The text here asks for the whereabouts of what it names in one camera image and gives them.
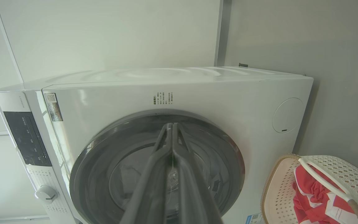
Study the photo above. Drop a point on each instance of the black washer control panel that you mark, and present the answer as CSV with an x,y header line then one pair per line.
x,y
26,140

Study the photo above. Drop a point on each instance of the small black text sticker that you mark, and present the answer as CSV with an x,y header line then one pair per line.
x,y
162,98

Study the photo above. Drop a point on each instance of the white washer dial knob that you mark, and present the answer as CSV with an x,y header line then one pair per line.
x,y
46,194

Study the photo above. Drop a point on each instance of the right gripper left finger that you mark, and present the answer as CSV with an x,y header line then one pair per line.
x,y
149,193

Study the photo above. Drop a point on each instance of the round black washer door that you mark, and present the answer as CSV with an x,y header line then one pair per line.
x,y
104,161

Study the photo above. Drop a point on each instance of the cream perforated laundry basket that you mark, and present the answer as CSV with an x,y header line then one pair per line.
x,y
346,174

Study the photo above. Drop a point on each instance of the white front-load washing machine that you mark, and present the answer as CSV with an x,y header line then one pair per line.
x,y
197,90

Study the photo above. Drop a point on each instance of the round white filter cover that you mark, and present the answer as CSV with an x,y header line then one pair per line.
x,y
287,115

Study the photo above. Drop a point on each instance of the red and white clothing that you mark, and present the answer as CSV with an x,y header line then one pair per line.
x,y
309,193

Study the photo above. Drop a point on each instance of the silver rectangular sticker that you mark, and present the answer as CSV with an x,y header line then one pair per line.
x,y
54,109

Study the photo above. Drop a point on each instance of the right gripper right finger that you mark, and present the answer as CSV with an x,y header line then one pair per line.
x,y
194,199

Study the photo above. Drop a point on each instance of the blue energy label sticker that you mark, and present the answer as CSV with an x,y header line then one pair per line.
x,y
254,219

